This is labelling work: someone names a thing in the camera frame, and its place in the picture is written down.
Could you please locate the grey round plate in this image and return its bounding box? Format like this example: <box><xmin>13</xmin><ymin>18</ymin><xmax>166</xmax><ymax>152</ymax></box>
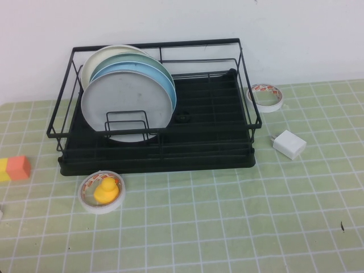
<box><xmin>81</xmin><ymin>70</ymin><xmax>175</xmax><ymax>143</ymax></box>

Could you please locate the light blue round plate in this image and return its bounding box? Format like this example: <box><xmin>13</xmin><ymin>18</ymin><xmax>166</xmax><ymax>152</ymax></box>
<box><xmin>89</xmin><ymin>61</ymin><xmax>177</xmax><ymax>126</ymax></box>

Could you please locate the pale green round plate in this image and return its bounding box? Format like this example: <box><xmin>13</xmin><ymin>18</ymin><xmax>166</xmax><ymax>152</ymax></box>
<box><xmin>90</xmin><ymin>52</ymin><xmax>174</xmax><ymax>85</ymax></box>

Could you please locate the cream round plate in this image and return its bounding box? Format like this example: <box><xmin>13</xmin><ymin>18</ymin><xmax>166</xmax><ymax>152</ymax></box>
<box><xmin>80</xmin><ymin>44</ymin><xmax>148</xmax><ymax>86</ymax></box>

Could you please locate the black plastic drain tray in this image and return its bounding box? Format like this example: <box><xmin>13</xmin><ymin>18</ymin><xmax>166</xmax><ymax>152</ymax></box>
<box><xmin>58</xmin><ymin>69</ymin><xmax>257</xmax><ymax>177</ymax></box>

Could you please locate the white tape roll red print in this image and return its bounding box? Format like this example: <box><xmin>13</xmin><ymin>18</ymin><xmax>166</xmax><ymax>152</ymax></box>
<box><xmin>78</xmin><ymin>169</ymin><xmax>126</xmax><ymax>214</ymax></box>
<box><xmin>246</xmin><ymin>83</ymin><xmax>286</xmax><ymax>113</ymax></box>

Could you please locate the green white-grid tablecloth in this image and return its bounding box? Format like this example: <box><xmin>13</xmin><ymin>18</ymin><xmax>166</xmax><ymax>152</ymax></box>
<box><xmin>0</xmin><ymin>79</ymin><xmax>364</xmax><ymax>273</ymax></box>

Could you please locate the yellow rubber duck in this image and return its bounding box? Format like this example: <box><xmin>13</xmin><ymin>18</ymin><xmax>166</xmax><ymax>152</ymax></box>
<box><xmin>93</xmin><ymin>177</ymin><xmax>119</xmax><ymax>204</ymax></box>

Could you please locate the orange foam block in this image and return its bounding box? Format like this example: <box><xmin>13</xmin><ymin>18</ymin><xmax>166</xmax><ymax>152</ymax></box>
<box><xmin>7</xmin><ymin>155</ymin><xmax>31</xmax><ymax>180</ymax></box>

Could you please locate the yellow foam block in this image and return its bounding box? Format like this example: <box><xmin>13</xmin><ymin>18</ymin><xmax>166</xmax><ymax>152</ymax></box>
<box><xmin>0</xmin><ymin>158</ymin><xmax>11</xmax><ymax>182</ymax></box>

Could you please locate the black wire dish rack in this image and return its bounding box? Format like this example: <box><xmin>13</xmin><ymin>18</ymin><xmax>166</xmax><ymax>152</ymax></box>
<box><xmin>46</xmin><ymin>37</ymin><xmax>263</xmax><ymax>168</ymax></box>

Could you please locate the white USB wall charger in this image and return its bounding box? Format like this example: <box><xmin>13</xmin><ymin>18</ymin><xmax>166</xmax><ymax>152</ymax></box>
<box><xmin>269</xmin><ymin>130</ymin><xmax>308</xmax><ymax>161</ymax></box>

